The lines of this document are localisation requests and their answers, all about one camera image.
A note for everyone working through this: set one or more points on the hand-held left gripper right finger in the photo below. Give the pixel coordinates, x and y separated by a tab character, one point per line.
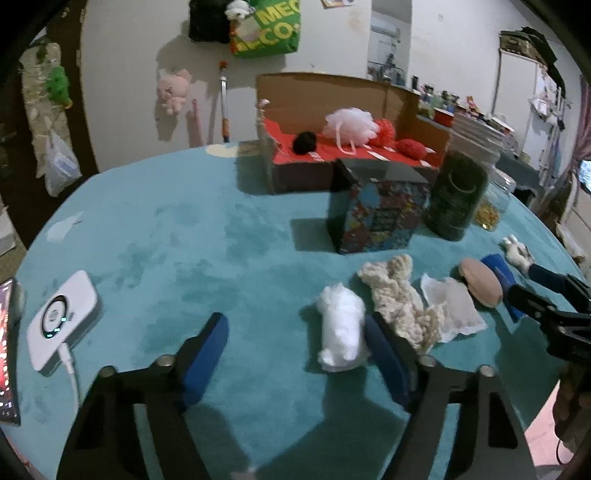
388	360

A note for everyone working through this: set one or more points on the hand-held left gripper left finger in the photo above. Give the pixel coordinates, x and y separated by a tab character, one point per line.
205	360

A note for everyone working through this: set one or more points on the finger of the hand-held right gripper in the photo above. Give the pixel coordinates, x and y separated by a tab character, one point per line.
531	302
551	279

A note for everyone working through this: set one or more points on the blue cloth roll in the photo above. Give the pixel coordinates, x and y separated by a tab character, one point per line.
505	281

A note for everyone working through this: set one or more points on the white plush rabbit charm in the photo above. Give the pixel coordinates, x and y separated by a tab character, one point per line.
517	251

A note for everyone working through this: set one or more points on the beige powder puff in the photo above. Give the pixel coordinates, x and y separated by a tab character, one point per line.
482	284

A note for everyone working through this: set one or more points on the white cloth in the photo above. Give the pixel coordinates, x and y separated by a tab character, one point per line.
341	327

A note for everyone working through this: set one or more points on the cream crochet scrunchie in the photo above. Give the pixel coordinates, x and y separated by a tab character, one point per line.
392	295

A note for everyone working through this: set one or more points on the white tissue sheet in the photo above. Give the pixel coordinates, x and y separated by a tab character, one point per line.
457	309

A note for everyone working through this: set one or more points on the red knitted plush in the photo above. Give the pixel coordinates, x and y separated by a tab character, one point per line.
412	148

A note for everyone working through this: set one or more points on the red mesh bath loofah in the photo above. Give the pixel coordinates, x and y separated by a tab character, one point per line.
385	131

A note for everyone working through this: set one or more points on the black scrunchie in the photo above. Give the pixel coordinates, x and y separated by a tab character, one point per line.
305	142

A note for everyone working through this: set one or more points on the white mesh bath loofah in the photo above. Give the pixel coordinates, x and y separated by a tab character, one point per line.
351	127

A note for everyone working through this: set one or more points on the cardboard box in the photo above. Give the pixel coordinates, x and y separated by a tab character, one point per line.
314	97

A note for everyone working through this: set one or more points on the person's right forearm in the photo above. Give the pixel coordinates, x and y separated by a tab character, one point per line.
575	401

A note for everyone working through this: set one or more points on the glass jar with yellow contents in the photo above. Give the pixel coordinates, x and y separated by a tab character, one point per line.
496	203

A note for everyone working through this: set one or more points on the pink bed sheet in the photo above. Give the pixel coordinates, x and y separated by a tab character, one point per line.
540	438

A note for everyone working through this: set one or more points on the glass jar with dark contents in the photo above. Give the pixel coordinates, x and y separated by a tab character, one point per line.
455	194

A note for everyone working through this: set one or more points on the floral patterned tin box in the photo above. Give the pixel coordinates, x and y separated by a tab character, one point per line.
378	217

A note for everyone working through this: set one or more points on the white power bank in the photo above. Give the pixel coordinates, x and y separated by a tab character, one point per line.
62	323

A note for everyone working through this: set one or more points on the row of cosmetic bottles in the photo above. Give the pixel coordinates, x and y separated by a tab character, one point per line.
471	115

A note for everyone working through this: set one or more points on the white cabinet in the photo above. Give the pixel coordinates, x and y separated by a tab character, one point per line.
517	92

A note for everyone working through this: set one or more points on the smartphone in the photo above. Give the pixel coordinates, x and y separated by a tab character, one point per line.
7	350

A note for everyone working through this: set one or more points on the pink stick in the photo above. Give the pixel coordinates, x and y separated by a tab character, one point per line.
197	124

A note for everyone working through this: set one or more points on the dark bag on cabinet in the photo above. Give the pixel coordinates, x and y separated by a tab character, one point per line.
526	44

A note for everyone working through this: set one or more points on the clear plastic bag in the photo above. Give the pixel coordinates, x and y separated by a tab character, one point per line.
60	166

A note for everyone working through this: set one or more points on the pink pig plush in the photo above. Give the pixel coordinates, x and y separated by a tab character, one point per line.
173	90

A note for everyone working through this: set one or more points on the dark wooden door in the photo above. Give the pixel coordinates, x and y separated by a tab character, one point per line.
14	138

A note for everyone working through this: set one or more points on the green plush toy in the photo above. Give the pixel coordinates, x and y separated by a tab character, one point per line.
59	85

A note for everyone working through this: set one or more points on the beige hanging door organizer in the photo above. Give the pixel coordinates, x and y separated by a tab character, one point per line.
39	87

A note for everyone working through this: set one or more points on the green tote bag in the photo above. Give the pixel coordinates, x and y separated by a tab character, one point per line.
270	32

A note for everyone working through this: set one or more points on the black hanging bag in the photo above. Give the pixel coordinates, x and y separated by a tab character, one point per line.
207	21

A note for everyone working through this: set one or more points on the panda plush charm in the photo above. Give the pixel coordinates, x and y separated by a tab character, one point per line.
238	9

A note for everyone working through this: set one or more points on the wall mirror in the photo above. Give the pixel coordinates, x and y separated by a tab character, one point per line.
390	37

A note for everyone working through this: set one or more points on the photo collage wall poster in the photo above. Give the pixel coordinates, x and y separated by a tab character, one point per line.
337	2

